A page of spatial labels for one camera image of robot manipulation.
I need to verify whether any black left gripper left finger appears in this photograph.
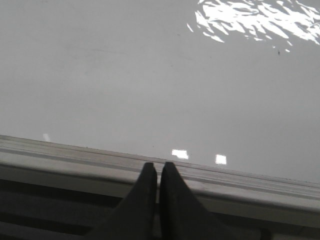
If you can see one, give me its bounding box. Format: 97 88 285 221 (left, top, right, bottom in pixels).
83 162 157 240

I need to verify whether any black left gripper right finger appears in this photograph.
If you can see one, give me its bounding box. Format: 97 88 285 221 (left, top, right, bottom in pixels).
159 162 237 240

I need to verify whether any white whiteboard with aluminium frame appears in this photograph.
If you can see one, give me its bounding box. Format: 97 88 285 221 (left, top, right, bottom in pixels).
0 0 320 226

